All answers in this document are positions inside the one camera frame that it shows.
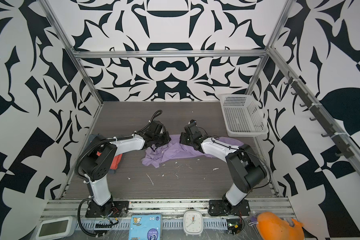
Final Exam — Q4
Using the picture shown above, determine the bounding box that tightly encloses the red folded t-shirt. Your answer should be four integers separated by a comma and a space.
96, 152, 123, 173

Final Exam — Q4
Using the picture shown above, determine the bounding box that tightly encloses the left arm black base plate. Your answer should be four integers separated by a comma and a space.
85, 201, 130, 218

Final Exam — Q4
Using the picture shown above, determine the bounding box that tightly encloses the white plastic basket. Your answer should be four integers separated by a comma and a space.
219, 94, 268, 138

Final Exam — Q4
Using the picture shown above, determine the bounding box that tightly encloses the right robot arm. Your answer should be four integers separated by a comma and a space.
180, 120, 268, 211

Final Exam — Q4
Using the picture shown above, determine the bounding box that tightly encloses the blue tissue pack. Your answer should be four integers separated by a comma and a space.
128, 214, 163, 240

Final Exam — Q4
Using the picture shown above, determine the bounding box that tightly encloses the aluminium frame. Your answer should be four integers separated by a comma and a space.
37, 0, 360, 199

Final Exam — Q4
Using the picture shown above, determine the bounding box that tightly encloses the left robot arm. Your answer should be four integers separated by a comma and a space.
75, 121, 171, 217

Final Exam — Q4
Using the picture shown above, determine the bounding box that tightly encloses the grey folded t-shirt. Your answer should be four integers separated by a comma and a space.
84, 134, 97, 148

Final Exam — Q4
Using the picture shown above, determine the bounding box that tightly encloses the white square clock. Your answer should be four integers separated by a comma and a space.
183, 210, 204, 236

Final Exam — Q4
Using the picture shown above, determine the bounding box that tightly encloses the white digital display device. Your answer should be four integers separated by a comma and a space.
35, 216, 77, 240

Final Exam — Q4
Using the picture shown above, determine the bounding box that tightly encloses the small green circuit board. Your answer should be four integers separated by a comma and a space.
227, 219, 244, 235

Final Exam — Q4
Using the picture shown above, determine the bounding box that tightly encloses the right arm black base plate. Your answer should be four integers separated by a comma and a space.
208, 200, 251, 217

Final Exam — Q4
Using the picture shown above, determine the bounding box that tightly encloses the purple t-shirt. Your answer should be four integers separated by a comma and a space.
142, 135, 244, 168

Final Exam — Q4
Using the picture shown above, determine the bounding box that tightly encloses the black hook rail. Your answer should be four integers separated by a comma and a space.
285, 76, 355, 159

